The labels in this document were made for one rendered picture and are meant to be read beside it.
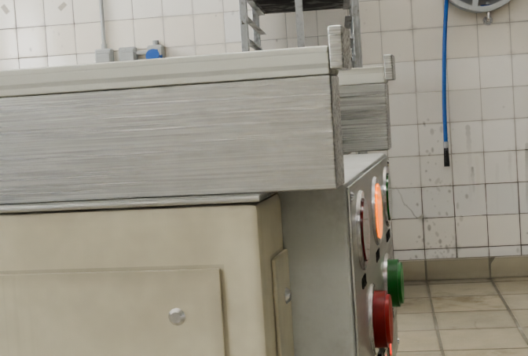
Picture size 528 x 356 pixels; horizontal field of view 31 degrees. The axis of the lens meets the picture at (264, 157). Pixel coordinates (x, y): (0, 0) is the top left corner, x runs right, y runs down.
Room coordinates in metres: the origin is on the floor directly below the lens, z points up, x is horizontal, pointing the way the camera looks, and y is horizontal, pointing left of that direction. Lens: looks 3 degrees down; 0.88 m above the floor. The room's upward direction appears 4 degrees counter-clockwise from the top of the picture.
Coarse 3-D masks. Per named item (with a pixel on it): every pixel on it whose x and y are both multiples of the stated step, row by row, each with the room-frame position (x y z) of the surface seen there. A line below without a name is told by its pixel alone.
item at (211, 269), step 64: (0, 256) 0.42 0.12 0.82; (64, 256) 0.41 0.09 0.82; (128, 256) 0.41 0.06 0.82; (192, 256) 0.40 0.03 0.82; (256, 256) 0.40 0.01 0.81; (0, 320) 0.42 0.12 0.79; (64, 320) 0.41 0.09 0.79; (128, 320) 0.41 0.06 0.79; (192, 320) 0.40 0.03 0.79; (256, 320) 0.40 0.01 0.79
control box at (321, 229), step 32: (352, 160) 0.60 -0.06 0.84; (384, 160) 0.64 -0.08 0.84; (288, 192) 0.44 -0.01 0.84; (320, 192) 0.44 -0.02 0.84; (352, 192) 0.45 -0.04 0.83; (384, 192) 0.61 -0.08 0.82; (288, 224) 0.44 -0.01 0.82; (320, 224) 0.44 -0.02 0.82; (352, 224) 0.44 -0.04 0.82; (384, 224) 0.61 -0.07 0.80; (288, 256) 0.44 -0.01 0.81; (320, 256) 0.44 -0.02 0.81; (352, 256) 0.44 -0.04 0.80; (384, 256) 0.60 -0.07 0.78; (320, 288) 0.44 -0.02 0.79; (352, 288) 0.44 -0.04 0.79; (384, 288) 0.58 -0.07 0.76; (320, 320) 0.44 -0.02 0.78; (352, 320) 0.44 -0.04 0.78; (320, 352) 0.44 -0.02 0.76; (352, 352) 0.44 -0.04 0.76
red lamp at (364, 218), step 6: (366, 204) 0.48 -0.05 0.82; (366, 210) 0.48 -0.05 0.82; (366, 216) 0.48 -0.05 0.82; (366, 222) 0.48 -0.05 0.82; (366, 228) 0.47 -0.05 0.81; (366, 234) 0.47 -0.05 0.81; (366, 240) 0.47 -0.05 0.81; (366, 246) 0.47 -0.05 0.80; (366, 252) 0.47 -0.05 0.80; (366, 258) 0.47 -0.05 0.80
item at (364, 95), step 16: (384, 64) 0.68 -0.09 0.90; (352, 80) 0.69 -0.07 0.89; (368, 80) 0.68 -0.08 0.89; (384, 80) 0.68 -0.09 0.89; (352, 96) 0.69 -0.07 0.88; (368, 96) 0.68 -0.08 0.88; (384, 96) 0.68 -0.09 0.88; (352, 112) 0.69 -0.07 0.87; (368, 112) 0.68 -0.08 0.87; (384, 112) 0.68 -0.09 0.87; (352, 128) 0.69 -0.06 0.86; (368, 128) 0.68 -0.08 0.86; (384, 128) 0.68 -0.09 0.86; (352, 144) 0.69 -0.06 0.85; (368, 144) 0.68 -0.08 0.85; (384, 144) 0.68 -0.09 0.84
